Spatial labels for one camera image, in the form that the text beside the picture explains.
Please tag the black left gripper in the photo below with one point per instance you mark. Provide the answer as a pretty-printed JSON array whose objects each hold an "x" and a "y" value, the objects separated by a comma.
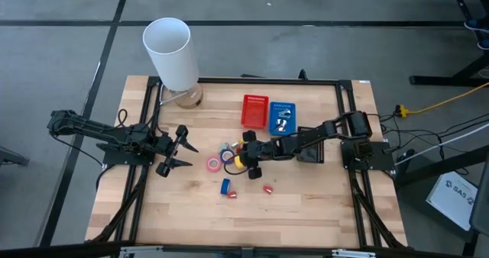
[{"x": 170, "y": 151}]

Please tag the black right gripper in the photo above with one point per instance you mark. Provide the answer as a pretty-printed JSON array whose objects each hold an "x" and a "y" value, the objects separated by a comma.
[{"x": 263, "y": 151}]

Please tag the yellow tape roll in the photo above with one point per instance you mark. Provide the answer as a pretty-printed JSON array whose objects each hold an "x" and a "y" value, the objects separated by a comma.
[{"x": 238, "y": 162}]

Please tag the small red stapler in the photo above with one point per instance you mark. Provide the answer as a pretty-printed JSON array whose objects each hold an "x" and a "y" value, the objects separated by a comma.
[
  {"x": 232, "y": 194},
  {"x": 267, "y": 189},
  {"x": 239, "y": 150}
]

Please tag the small green stapler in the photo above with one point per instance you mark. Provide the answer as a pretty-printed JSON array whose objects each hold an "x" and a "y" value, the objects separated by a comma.
[{"x": 234, "y": 144}]

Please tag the blue tape roll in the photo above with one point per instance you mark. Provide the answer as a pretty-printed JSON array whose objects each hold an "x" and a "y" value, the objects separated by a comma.
[
  {"x": 225, "y": 187},
  {"x": 222, "y": 158}
]

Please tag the beige wooden hanger piece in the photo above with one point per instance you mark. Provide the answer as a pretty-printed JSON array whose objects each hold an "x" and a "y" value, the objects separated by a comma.
[{"x": 225, "y": 146}]

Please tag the pink tape roll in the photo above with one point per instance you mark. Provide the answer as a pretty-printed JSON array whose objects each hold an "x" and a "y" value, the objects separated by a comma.
[{"x": 208, "y": 164}]

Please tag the teal staple remover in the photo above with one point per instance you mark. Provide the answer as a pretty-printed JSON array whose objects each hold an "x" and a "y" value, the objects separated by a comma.
[{"x": 284, "y": 113}]

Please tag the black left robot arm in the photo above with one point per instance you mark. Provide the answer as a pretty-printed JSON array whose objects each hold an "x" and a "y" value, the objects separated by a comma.
[{"x": 95, "y": 130}]

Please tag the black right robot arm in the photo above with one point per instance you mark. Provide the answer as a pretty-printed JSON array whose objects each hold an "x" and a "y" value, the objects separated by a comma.
[{"x": 324, "y": 130}]

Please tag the blue plastic basket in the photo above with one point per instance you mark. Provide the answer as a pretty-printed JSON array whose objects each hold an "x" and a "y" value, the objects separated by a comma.
[{"x": 274, "y": 130}]

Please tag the red plastic basket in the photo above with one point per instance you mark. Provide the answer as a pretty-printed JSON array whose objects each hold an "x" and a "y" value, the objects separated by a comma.
[{"x": 254, "y": 113}]

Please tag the black plastic basket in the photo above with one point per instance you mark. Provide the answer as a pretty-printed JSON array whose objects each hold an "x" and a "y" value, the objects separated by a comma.
[{"x": 317, "y": 157}]

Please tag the grey furniture foot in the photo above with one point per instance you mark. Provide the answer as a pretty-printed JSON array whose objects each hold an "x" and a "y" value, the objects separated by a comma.
[{"x": 13, "y": 158}]

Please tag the black desk foot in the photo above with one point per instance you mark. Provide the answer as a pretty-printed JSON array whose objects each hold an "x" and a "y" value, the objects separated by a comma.
[{"x": 439, "y": 168}]

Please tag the white printed cardboard box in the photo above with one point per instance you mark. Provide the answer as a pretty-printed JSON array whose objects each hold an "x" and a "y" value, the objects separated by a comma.
[{"x": 452, "y": 200}]

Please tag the black desk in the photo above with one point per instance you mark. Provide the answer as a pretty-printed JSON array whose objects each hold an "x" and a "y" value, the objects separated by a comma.
[{"x": 451, "y": 80}]

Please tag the person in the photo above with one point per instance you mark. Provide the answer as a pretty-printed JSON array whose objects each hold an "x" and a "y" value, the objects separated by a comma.
[{"x": 477, "y": 25}]

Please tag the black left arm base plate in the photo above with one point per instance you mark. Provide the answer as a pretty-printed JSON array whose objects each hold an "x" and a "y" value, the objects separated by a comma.
[{"x": 126, "y": 159}]

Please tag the silver frame bracket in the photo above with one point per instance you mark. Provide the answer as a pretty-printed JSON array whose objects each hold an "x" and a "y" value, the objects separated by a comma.
[
  {"x": 353, "y": 253},
  {"x": 141, "y": 252}
]

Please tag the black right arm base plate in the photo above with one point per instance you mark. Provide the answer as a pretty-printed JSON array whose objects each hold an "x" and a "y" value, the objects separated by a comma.
[{"x": 382, "y": 158}]

